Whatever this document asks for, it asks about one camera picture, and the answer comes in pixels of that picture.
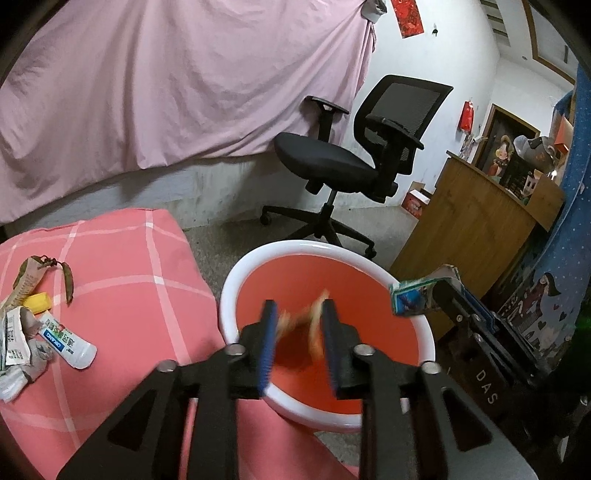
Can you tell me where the wooden cabinet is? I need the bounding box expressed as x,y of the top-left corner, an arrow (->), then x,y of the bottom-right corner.
390,153 -> 565,298

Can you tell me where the green toothpaste box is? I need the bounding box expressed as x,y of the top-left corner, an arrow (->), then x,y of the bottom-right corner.
389,264 -> 462,317

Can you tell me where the red paper wall decoration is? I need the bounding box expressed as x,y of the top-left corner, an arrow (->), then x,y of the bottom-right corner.
391,0 -> 424,38

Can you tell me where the pink hanging sheet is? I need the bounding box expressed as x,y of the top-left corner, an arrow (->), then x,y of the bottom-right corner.
1,1 -> 376,223

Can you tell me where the red hanging ornament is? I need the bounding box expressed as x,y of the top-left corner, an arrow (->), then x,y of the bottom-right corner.
458,101 -> 475,134

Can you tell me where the white toothpaste tube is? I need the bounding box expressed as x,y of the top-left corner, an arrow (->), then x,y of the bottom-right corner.
40,311 -> 97,370

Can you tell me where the black office chair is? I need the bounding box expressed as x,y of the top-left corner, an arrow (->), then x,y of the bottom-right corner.
259,75 -> 453,260

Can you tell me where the red cardboard box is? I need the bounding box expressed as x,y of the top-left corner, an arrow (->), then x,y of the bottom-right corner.
402,181 -> 433,219

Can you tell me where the yellow small wrapper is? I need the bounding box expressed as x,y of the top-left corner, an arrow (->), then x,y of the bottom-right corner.
22,292 -> 52,315

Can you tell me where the white paper wrapper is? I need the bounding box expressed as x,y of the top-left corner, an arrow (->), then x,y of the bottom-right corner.
1,306 -> 54,403

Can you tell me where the framed figure picture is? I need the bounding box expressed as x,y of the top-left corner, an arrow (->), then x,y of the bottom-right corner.
473,104 -> 540,198

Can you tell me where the beige paper packet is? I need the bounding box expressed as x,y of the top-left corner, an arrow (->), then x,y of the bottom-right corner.
1,256 -> 48,318

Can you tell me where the red white plastic basin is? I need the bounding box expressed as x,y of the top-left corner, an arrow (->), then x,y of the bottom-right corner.
219,240 -> 436,432

